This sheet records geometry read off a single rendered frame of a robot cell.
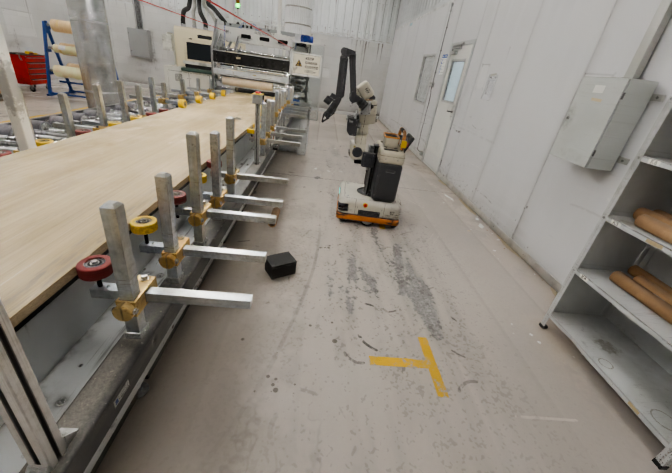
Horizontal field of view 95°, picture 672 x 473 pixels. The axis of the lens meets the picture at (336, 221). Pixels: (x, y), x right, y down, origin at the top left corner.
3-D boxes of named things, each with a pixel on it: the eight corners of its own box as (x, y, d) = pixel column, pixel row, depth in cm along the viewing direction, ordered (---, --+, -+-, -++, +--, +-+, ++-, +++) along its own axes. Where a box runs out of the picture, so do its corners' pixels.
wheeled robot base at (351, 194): (391, 205, 383) (395, 186, 372) (398, 228, 326) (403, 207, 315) (337, 197, 382) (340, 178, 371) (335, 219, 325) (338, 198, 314)
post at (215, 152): (223, 225, 159) (219, 130, 138) (220, 228, 156) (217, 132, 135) (216, 224, 159) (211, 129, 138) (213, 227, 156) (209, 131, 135)
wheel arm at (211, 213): (276, 222, 136) (276, 214, 135) (275, 226, 133) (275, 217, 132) (174, 212, 133) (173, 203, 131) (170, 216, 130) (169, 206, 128)
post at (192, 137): (205, 242, 135) (199, 131, 114) (203, 246, 132) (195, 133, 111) (197, 241, 135) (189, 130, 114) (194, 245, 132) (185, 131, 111)
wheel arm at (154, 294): (252, 304, 93) (252, 293, 91) (250, 312, 90) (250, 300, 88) (99, 292, 89) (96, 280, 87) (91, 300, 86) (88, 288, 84)
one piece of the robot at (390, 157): (387, 195, 373) (403, 124, 336) (393, 214, 324) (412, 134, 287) (360, 191, 372) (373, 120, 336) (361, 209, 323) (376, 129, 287)
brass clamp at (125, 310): (160, 289, 93) (158, 276, 91) (135, 322, 81) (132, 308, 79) (138, 288, 93) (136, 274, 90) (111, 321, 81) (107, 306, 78)
